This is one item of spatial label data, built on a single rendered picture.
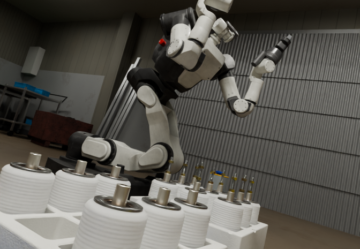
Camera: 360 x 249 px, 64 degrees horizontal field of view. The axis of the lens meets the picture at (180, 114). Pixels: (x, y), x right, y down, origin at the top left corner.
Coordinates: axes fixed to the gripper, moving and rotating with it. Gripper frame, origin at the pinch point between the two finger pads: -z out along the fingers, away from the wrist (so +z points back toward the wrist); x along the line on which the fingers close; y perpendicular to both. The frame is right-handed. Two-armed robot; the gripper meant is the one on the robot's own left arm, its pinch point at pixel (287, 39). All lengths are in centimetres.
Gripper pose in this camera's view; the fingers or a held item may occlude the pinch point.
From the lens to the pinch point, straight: 180.2
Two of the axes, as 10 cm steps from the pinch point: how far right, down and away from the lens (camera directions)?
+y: -7.5, -6.4, 1.4
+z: -6.6, 7.2, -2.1
